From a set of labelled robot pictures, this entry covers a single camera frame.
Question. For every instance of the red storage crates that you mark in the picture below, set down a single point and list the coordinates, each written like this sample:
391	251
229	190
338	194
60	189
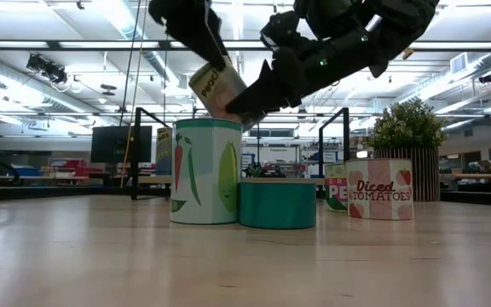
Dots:
73	164

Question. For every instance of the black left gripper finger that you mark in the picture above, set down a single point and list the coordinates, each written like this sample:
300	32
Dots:
207	38

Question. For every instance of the tall vegetables label can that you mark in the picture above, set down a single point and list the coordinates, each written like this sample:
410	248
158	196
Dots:
205	170

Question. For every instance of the black metal table frame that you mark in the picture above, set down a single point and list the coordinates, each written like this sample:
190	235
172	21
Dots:
100	192

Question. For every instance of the wooden shelf with black frame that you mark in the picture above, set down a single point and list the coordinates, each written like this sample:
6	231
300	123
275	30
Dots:
135	170

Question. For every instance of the small black ceiling device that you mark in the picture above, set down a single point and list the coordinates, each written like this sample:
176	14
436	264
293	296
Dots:
488	77

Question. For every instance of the short teal can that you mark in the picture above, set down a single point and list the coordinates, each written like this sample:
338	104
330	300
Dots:
277	206

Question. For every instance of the green plant in ribbed pot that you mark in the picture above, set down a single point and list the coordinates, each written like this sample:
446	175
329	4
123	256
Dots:
407	128

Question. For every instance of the yellow hanging plug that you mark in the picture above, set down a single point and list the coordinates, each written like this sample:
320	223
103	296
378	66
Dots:
407	53

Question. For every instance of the diced tomatoes label can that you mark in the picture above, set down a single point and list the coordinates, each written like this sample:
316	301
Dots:
379	192

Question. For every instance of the green peas label can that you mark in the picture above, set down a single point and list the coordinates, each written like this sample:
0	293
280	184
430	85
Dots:
336	192

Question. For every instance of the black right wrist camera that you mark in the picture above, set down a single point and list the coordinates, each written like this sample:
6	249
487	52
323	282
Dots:
284	30

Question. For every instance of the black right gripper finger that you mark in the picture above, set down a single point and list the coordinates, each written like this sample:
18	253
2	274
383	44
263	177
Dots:
262	98

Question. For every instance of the black ceiling spotlight cluster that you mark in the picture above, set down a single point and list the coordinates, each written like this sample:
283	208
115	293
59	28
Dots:
47	68

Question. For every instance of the black monitor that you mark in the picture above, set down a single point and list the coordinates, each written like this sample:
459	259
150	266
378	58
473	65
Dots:
113	145

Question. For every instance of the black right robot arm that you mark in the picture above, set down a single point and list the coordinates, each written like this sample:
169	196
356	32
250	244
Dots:
399	25

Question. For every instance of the tall peaches label can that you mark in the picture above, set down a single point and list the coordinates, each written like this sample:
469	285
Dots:
215	91

